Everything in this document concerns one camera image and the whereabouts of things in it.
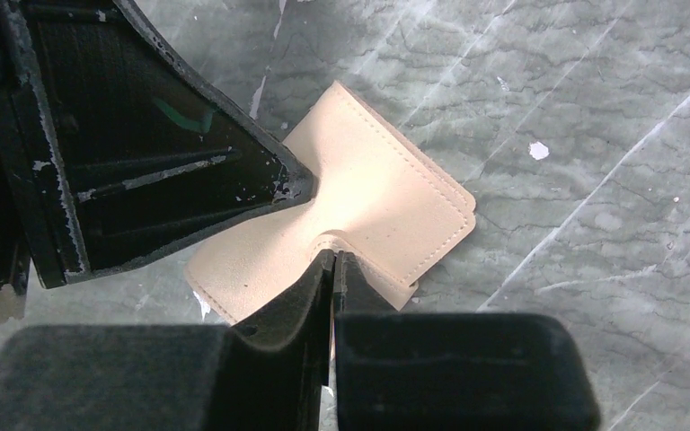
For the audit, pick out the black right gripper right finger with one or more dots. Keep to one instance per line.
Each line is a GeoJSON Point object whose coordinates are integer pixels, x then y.
{"type": "Point", "coordinates": [452, 370]}

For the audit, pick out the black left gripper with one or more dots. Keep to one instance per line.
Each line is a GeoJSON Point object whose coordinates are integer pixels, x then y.
{"type": "Point", "coordinates": [114, 152]}

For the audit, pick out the beige leather card holder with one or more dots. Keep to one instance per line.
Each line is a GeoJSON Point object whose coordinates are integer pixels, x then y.
{"type": "Point", "coordinates": [377, 196]}

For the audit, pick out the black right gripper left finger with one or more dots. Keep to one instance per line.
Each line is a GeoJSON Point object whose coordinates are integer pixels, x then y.
{"type": "Point", "coordinates": [264, 373]}

